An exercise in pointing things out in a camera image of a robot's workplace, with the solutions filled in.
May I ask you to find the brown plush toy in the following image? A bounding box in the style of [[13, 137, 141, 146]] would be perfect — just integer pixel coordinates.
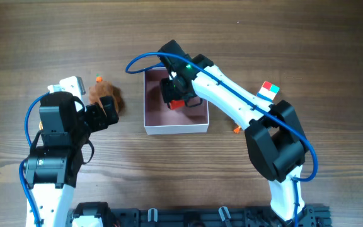
[[89, 76, 125, 115]]

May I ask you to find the white box pink interior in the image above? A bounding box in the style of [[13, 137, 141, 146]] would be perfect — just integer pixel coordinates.
[[144, 67, 209, 135]]

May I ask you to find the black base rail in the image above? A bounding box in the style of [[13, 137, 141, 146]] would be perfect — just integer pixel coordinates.
[[66, 202, 332, 227]]

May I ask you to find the left blue cable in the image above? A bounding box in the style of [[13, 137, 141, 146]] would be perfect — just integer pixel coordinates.
[[18, 91, 50, 227]]

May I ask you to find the yellow duck toy blue hat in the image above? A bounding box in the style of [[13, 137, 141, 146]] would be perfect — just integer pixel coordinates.
[[233, 125, 241, 134]]

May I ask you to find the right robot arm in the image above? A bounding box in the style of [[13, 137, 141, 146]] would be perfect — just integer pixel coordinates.
[[158, 40, 309, 223]]

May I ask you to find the multicoloured puzzle cube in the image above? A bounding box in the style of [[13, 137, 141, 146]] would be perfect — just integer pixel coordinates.
[[257, 81, 280, 102]]

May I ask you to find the red toy truck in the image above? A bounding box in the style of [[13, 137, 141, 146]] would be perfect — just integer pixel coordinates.
[[167, 100, 185, 110]]

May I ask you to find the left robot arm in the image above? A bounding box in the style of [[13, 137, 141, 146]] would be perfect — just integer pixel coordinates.
[[19, 91, 118, 226]]

